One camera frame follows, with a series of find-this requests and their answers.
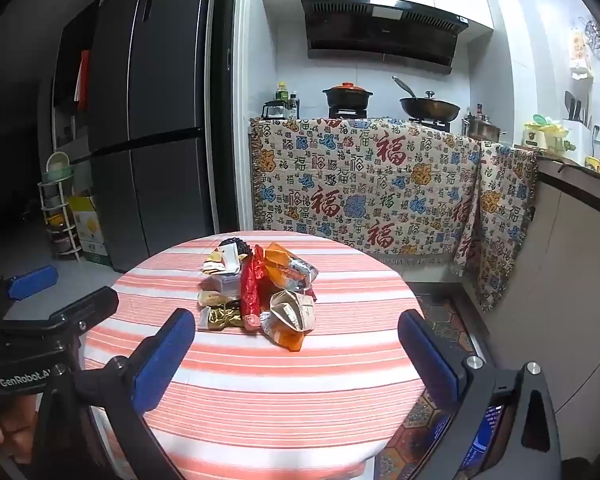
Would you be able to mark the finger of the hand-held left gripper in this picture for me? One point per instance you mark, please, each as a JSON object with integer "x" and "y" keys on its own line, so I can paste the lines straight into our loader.
{"x": 87, "y": 307}
{"x": 32, "y": 282}

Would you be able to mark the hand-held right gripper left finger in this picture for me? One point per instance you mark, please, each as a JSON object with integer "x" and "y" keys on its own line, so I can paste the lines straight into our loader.
{"x": 165, "y": 355}

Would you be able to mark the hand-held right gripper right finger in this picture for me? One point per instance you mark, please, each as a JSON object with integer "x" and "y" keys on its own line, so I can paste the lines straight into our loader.
{"x": 430, "y": 360}

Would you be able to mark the gold foil wrapper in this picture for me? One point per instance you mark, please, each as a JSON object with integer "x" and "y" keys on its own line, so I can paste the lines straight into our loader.
{"x": 220, "y": 318}

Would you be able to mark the tan snack wrapper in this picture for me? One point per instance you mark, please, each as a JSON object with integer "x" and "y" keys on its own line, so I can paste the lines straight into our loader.
{"x": 211, "y": 300}

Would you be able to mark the pale white wrapper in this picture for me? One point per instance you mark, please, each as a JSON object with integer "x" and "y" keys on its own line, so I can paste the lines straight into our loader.
{"x": 220, "y": 285}

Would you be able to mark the white yellow wrapper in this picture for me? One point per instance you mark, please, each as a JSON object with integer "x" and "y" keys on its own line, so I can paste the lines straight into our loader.
{"x": 220, "y": 262}

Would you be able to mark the black round wrapper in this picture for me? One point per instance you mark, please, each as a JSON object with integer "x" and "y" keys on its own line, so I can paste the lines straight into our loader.
{"x": 235, "y": 247}

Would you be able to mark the orange wrapper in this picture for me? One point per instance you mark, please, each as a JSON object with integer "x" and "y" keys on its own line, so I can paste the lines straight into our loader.
{"x": 279, "y": 260}

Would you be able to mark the orange printed snack packet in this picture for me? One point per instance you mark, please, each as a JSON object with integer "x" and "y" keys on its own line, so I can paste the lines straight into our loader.
{"x": 300, "y": 272}

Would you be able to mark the colourful hexagon rug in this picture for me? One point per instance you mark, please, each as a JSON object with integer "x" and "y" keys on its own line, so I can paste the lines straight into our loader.
{"x": 445, "y": 320}

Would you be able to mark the yellow cardboard box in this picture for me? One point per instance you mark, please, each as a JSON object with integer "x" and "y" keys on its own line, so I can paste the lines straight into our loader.
{"x": 87, "y": 225}

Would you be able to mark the white storage rack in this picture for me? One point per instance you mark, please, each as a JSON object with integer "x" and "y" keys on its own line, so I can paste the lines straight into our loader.
{"x": 55, "y": 195}

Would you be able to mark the small printed blanket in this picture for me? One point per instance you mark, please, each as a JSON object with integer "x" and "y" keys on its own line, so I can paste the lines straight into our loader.
{"x": 505, "y": 200}

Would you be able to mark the large printed blanket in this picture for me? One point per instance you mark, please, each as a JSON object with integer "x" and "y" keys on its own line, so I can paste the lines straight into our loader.
{"x": 330, "y": 170}

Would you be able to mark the dark shelf cabinet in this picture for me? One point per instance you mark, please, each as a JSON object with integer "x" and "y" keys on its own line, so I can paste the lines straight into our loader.
{"x": 72, "y": 70}

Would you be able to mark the dark grey refrigerator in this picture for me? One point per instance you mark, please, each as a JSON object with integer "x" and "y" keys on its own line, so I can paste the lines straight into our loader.
{"x": 155, "y": 85}

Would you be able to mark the steel pot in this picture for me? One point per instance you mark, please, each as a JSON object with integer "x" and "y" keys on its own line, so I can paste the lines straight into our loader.
{"x": 482, "y": 130}

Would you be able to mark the green yellow kitchen appliance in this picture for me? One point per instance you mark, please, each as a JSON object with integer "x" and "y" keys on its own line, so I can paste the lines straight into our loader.
{"x": 542, "y": 135}

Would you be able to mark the black wok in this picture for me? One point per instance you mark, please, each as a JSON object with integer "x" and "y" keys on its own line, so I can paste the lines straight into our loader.
{"x": 430, "y": 107}

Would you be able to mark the black gas stove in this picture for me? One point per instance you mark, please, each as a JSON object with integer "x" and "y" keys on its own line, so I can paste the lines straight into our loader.
{"x": 347, "y": 113}

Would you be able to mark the white knife block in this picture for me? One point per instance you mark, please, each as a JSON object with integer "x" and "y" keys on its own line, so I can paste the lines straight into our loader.
{"x": 577, "y": 135}

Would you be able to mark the black clay pot orange lid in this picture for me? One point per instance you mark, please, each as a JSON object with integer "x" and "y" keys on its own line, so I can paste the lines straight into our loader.
{"x": 347, "y": 97}

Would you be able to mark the green oil bottle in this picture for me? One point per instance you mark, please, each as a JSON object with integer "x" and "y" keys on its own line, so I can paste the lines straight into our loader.
{"x": 281, "y": 94}

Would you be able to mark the black range hood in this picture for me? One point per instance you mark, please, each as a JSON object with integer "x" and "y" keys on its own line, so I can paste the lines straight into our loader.
{"x": 380, "y": 35}

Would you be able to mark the white wall holder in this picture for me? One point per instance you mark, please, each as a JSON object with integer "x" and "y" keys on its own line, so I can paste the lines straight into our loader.
{"x": 580, "y": 55}

